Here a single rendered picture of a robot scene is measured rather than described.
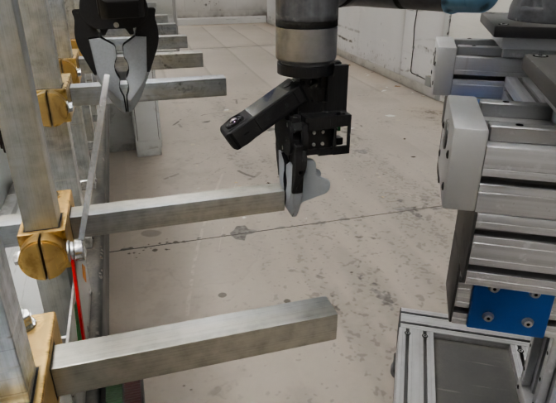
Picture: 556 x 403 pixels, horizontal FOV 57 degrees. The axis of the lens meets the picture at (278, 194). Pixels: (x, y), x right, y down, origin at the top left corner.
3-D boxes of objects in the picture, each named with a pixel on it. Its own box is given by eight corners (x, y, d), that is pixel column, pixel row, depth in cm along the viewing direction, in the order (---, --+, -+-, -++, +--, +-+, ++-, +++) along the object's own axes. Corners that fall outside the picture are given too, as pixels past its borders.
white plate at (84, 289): (93, 291, 76) (82, 231, 71) (86, 435, 53) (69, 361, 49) (88, 291, 75) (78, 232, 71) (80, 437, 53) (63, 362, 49)
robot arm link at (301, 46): (285, 31, 58) (266, 22, 65) (285, 72, 60) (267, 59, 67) (347, 28, 60) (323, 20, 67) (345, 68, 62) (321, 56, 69)
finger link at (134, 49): (150, 100, 68) (142, 26, 64) (154, 112, 63) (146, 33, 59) (126, 102, 67) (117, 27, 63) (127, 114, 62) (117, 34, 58)
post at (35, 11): (97, 275, 93) (45, -12, 73) (96, 285, 90) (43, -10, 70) (76, 277, 92) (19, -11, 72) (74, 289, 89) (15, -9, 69)
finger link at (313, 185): (332, 221, 71) (335, 158, 67) (291, 227, 70) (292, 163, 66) (323, 211, 74) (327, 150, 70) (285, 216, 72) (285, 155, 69)
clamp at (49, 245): (78, 222, 70) (71, 188, 67) (71, 276, 58) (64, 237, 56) (32, 227, 68) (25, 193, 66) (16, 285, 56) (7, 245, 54)
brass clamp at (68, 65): (85, 72, 109) (81, 48, 107) (83, 87, 97) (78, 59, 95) (54, 74, 107) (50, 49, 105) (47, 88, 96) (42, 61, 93)
